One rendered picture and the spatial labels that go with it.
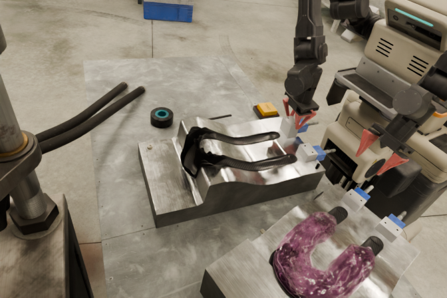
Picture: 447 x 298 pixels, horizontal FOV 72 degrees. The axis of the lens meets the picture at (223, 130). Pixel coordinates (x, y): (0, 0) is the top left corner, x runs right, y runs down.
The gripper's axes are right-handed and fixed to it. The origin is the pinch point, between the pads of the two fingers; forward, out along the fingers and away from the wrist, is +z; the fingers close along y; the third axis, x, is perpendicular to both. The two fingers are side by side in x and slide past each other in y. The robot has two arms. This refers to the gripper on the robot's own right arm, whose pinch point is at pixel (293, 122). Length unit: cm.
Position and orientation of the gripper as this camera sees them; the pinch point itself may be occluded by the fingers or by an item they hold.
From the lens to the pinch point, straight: 101.5
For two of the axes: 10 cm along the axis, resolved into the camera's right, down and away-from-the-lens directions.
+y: 3.7, 6.3, -6.9
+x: 9.2, -1.4, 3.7
